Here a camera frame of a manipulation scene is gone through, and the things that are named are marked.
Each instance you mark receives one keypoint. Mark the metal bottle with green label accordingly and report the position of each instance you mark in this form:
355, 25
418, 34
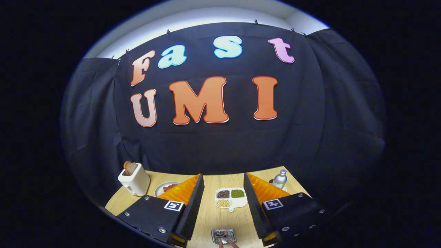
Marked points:
279, 179

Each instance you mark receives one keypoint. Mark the brown bread slice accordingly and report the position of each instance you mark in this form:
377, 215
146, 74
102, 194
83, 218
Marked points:
126, 168
133, 166

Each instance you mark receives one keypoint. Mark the white divided dish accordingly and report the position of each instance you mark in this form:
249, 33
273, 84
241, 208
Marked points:
241, 201

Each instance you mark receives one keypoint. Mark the white toaster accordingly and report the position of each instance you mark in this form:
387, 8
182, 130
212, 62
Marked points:
136, 184

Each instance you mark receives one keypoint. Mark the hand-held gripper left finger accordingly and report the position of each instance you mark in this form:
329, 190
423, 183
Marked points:
193, 210

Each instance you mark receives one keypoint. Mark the white oval plate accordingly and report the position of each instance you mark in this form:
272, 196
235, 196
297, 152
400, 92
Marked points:
159, 190

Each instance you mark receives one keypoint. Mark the pile of yellow soybeans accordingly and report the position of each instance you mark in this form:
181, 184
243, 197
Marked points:
223, 203

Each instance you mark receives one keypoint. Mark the brown meat steak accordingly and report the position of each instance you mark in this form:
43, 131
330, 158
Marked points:
169, 187

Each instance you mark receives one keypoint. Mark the pile of green beans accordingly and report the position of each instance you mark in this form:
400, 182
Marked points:
237, 193

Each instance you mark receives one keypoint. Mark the pile of dark beans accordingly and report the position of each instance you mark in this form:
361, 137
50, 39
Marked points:
223, 194

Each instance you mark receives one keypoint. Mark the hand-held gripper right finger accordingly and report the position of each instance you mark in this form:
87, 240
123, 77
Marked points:
255, 210

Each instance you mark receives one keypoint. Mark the small white coaster dish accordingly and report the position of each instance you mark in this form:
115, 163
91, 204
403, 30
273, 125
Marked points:
284, 188

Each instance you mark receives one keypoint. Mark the row of small cloth clips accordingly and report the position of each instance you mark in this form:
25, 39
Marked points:
256, 22

